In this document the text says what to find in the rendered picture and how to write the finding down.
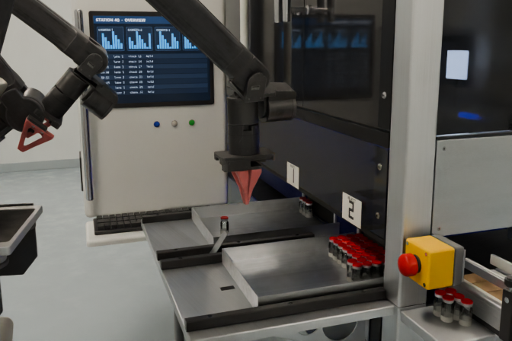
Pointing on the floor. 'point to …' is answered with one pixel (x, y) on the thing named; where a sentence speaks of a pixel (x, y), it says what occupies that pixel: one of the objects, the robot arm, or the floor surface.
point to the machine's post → (412, 128)
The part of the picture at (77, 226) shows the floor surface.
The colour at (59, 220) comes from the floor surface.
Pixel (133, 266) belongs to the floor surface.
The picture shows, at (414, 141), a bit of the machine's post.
